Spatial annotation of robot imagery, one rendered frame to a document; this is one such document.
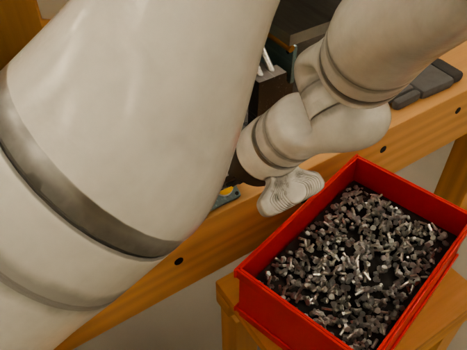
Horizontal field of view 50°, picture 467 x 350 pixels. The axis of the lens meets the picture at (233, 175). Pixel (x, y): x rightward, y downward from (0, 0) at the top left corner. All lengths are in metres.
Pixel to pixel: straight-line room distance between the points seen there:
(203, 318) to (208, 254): 0.88
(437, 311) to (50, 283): 0.73
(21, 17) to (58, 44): 1.01
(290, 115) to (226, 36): 0.35
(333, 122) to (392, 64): 0.14
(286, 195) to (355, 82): 0.26
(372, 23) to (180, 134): 0.17
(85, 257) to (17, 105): 0.05
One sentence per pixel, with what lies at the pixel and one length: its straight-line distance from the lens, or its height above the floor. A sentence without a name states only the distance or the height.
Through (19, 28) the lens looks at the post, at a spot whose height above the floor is 0.97.
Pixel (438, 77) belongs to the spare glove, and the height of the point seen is 0.93.
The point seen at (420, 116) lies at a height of 0.89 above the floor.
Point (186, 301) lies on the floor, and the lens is 1.75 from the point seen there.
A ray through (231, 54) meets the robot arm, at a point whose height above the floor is 1.40.
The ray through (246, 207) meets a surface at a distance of 0.82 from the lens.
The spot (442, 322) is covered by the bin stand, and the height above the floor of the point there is 0.80.
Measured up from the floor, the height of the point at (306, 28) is 1.13.
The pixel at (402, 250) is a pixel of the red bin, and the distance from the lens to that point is 0.80.
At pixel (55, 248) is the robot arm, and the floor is 1.36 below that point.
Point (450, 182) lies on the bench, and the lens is 1.57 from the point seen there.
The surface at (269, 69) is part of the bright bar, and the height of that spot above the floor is 1.01.
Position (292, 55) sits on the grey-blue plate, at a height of 1.02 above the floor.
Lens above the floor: 1.49
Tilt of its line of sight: 44 degrees down
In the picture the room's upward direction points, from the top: straight up
